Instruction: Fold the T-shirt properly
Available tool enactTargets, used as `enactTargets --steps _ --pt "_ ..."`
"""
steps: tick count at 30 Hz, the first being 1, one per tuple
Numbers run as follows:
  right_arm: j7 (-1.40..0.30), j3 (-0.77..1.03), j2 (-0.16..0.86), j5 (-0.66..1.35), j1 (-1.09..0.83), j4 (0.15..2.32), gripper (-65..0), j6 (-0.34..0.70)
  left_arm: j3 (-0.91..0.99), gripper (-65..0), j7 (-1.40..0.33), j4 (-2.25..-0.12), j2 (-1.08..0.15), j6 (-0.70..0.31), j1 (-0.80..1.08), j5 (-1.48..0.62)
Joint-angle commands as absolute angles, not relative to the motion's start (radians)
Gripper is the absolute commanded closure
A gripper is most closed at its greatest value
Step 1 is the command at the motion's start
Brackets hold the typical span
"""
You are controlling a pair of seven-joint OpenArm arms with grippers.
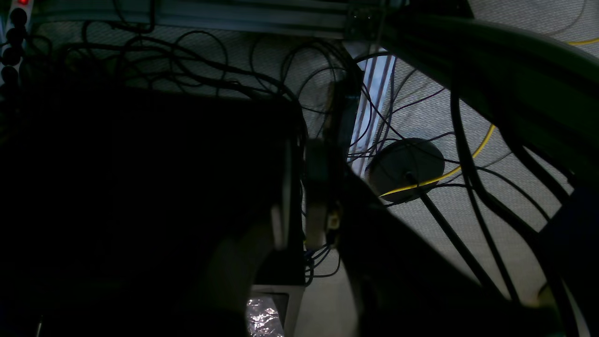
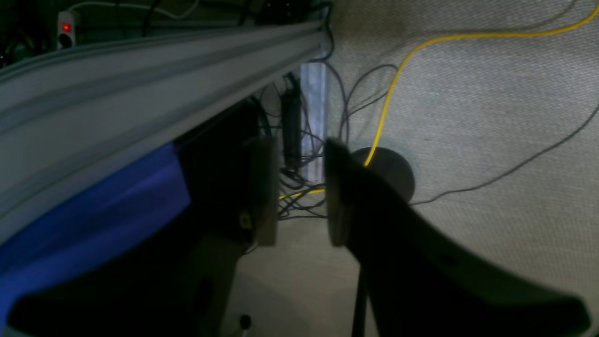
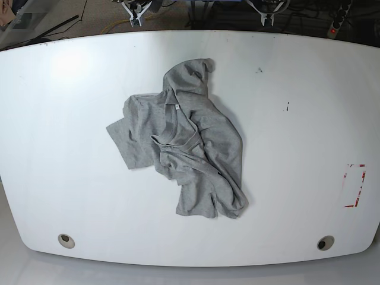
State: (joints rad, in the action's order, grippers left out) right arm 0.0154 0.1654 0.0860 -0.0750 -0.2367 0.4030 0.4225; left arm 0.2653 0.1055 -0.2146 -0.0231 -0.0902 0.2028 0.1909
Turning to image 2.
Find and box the blue panel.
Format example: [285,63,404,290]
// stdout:
[0,144,190,328]

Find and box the white power strip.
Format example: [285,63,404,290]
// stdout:
[57,9,78,51]

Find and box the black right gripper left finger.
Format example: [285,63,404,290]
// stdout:
[9,137,278,337]

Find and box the thin dark floor cable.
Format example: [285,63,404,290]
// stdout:
[411,105,599,206]

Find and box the aluminium table frame rail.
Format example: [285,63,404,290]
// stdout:
[0,22,324,242]

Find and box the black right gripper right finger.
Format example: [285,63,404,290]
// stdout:
[324,139,591,337]

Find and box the yellow cable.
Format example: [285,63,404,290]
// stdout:
[280,4,599,199]

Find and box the black round floor foot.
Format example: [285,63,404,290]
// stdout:
[358,147,416,205]

